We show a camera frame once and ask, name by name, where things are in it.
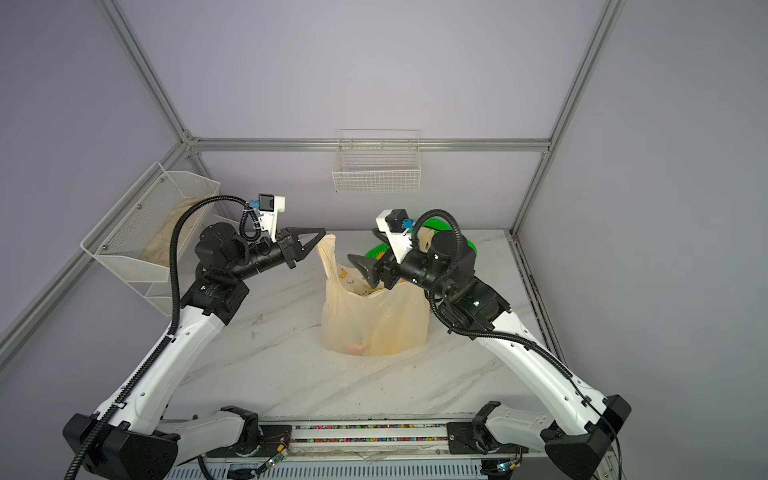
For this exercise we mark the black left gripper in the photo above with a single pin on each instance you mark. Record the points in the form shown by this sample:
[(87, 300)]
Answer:
[(288, 242)]

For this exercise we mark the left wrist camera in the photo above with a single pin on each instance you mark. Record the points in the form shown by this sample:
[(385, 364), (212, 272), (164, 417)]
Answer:
[(264, 212)]

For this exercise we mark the white wire wall basket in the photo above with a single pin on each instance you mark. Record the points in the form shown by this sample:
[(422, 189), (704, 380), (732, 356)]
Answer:
[(377, 161)]

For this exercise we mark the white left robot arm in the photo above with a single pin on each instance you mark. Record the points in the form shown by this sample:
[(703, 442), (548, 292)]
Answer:
[(198, 316)]

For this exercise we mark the white mesh wall shelf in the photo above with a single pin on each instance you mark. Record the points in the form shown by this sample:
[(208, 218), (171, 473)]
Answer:
[(120, 240)]

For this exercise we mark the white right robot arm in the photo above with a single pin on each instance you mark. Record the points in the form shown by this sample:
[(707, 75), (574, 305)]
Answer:
[(480, 313)]

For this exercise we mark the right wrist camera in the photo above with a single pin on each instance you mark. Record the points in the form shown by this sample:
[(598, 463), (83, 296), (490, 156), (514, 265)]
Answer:
[(397, 227)]

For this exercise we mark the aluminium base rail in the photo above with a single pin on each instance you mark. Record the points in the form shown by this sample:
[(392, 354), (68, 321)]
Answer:
[(372, 441)]

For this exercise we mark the lower white mesh shelf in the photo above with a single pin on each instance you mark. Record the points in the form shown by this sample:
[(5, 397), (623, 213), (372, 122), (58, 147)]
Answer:
[(159, 294)]

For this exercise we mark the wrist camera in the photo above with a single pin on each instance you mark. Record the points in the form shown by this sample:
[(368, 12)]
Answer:
[(264, 212), (397, 227)]

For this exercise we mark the green plastic fruit basket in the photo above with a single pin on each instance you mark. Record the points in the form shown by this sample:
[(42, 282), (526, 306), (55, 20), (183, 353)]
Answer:
[(425, 235)]

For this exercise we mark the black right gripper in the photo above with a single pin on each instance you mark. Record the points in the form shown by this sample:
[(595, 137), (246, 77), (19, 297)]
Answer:
[(372, 269)]

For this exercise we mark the cream banana print plastic bag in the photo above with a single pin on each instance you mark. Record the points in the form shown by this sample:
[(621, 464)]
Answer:
[(362, 321)]

